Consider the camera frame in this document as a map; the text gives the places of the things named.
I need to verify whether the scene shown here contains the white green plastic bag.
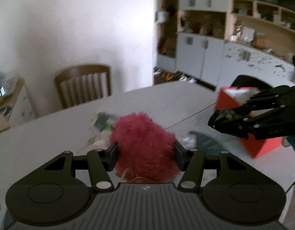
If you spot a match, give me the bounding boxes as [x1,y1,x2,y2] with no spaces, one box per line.
[90,112,119,134]

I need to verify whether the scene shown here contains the pink fluffy plush toy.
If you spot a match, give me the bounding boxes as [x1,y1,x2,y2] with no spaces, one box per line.
[110,112,180,183]

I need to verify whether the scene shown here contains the black snack bag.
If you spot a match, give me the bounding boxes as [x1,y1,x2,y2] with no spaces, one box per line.
[217,109,242,121]

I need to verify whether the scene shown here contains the foil paper bag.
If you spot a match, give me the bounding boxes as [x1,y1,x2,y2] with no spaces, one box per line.
[76,131,111,155]

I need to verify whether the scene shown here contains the teal gloved right hand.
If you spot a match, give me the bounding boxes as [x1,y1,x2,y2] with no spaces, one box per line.
[281,136,295,152]

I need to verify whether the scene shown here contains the red cardboard box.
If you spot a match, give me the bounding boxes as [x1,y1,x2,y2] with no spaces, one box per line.
[215,87,282,158]

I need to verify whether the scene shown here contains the blue patterned table mat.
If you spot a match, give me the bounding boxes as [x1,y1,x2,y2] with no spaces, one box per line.
[181,131,226,156]

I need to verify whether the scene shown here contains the brown wooden chair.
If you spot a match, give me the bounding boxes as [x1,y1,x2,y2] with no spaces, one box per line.
[54,64,112,109]

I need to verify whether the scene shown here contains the white shoes on floor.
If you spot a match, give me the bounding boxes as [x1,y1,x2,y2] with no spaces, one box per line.
[153,67,197,85]

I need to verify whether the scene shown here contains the white drawer sideboard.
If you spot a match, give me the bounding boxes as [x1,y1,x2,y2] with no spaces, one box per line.
[0,77,37,133]

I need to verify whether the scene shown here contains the white patterned cabinet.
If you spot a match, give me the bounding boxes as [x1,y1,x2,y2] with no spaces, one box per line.
[156,0,295,88]

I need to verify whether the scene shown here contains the wooden wall shelf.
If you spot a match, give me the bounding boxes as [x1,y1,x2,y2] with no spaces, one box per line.
[224,0,295,59]

